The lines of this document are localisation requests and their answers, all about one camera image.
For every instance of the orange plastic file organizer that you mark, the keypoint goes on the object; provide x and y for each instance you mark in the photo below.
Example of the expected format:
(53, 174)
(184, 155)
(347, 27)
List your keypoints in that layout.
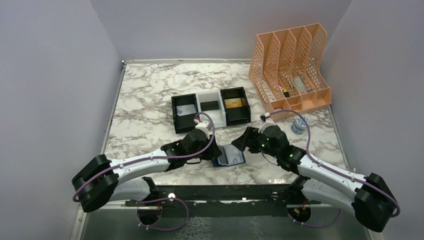
(280, 55)

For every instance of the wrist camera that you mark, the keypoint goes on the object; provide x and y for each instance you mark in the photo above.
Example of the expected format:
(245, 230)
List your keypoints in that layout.
(205, 126)
(265, 124)

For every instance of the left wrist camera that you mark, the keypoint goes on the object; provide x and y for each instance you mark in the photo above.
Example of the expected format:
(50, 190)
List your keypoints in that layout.
(205, 126)

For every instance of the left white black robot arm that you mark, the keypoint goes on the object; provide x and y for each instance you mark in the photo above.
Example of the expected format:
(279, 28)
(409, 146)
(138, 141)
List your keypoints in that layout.
(104, 180)

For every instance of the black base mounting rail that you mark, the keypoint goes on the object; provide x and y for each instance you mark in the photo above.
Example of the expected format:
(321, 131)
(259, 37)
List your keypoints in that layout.
(167, 196)

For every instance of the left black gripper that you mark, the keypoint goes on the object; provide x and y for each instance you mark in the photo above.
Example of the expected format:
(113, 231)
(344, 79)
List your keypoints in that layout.
(213, 151)

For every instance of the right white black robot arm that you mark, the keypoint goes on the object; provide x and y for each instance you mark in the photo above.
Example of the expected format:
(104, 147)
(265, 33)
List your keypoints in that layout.
(368, 198)

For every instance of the black white three-compartment tray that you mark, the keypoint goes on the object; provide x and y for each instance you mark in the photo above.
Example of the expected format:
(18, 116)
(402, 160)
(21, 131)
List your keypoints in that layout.
(221, 118)

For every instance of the grey box in organizer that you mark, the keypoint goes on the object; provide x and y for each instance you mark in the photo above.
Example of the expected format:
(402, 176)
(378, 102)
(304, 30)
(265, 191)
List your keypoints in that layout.
(300, 85)

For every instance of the navy blue card holder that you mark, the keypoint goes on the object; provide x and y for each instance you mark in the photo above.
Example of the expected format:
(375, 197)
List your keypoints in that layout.
(231, 156)

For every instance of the small white blue jar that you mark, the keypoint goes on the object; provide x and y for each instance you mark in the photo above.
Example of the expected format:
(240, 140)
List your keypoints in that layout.
(300, 124)

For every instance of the black credit card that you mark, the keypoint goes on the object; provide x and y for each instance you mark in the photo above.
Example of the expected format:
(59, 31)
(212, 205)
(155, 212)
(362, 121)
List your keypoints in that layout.
(209, 106)

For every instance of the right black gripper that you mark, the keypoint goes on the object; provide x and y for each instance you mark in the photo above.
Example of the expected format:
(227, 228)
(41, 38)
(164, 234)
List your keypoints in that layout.
(246, 140)

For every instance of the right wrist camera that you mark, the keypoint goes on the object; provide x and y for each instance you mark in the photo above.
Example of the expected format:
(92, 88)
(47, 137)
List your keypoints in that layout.
(265, 124)

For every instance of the yellow black item in organizer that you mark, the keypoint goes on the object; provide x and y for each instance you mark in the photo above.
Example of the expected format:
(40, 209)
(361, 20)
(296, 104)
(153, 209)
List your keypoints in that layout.
(285, 93)

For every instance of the gold credit card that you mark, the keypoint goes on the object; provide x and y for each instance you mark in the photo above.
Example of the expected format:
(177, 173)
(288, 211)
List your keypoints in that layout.
(233, 103)

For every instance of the silver credit card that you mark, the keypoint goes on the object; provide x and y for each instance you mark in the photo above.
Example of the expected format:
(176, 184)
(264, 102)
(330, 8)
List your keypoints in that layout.
(184, 110)

